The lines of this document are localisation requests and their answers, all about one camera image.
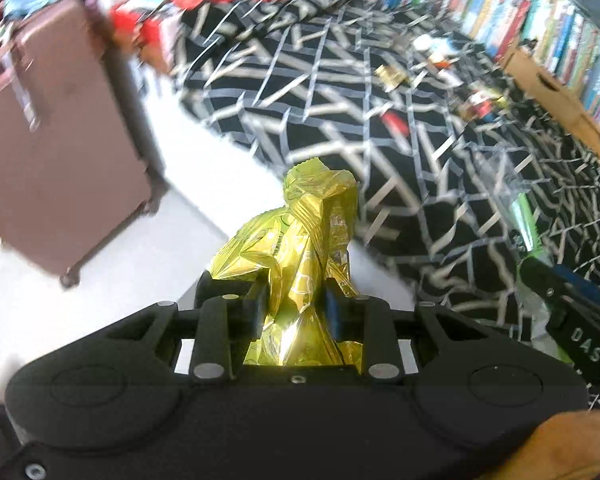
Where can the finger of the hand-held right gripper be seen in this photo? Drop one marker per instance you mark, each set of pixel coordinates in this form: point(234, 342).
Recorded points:
point(555, 285)

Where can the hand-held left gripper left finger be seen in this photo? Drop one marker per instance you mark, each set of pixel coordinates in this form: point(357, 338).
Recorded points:
point(252, 311)

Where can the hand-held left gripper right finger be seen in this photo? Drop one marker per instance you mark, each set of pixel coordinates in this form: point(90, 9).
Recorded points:
point(333, 311)

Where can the green clear plastic wrapper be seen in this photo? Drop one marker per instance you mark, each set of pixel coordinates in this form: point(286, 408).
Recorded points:
point(526, 220)

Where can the large gold foil wrapper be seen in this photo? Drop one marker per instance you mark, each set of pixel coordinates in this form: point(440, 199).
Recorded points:
point(300, 240)

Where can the red wrapper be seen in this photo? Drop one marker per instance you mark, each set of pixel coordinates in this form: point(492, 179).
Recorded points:
point(395, 123)

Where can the small gold wrapper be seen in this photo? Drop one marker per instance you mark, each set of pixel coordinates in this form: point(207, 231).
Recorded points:
point(391, 78)

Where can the white blue paper bag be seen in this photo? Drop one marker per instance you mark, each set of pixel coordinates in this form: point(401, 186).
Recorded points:
point(446, 48)

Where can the person's left hand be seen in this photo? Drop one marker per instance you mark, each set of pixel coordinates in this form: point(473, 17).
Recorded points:
point(580, 450)

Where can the colourful snack wrapper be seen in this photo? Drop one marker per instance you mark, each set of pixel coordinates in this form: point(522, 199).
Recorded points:
point(482, 105)

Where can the wooden box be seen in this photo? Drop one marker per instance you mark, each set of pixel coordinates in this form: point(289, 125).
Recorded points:
point(545, 80)

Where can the black white patterned cloth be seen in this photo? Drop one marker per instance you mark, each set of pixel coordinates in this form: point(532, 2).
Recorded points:
point(330, 85)

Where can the pink hard-shell suitcase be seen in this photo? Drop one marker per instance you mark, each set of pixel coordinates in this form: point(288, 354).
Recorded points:
point(55, 150)

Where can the row of colourful books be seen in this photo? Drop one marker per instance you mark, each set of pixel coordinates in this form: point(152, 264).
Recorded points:
point(500, 10)

